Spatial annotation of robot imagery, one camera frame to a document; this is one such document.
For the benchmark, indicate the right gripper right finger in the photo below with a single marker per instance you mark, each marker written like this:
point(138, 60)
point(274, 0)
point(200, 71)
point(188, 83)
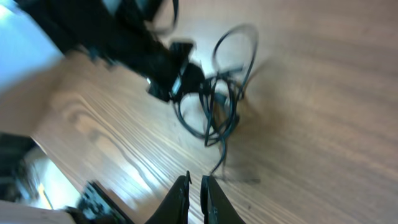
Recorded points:
point(215, 206)

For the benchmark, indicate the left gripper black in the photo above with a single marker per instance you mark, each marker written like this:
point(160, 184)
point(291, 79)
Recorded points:
point(186, 77)

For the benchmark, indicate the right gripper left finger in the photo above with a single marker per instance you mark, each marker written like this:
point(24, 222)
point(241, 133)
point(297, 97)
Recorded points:
point(174, 207)

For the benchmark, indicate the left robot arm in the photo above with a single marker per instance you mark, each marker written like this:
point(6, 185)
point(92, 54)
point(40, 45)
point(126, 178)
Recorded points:
point(116, 32)

